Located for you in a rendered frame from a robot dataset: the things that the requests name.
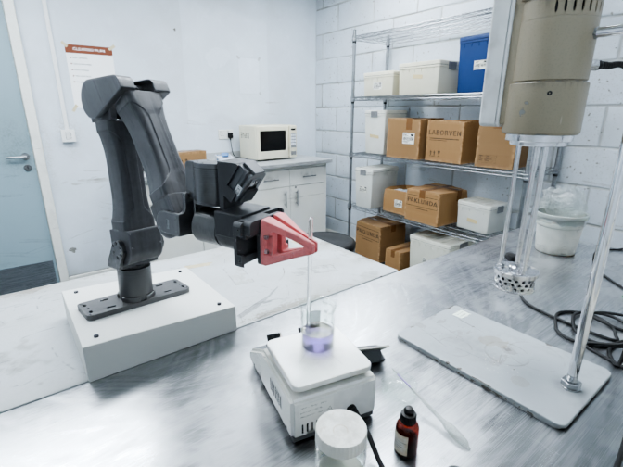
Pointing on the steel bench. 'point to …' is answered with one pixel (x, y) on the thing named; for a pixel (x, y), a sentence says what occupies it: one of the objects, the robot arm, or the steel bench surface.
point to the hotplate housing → (308, 413)
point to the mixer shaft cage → (519, 272)
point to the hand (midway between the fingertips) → (311, 246)
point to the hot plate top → (299, 380)
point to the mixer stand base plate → (506, 363)
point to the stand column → (595, 276)
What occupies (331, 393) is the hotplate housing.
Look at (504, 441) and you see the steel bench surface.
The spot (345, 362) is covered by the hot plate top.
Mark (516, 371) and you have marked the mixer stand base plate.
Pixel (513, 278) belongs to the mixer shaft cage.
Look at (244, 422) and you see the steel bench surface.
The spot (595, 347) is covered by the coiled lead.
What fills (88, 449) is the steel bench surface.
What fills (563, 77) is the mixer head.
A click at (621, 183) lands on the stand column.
